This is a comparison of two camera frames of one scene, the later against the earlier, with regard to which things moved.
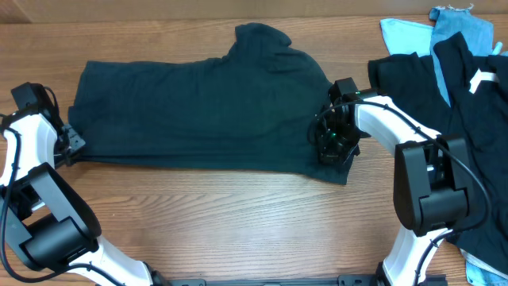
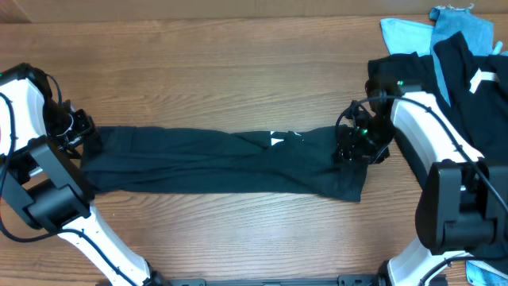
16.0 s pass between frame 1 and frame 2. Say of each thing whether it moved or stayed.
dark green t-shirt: moved
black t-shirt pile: stayed
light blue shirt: stayed
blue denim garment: stayed
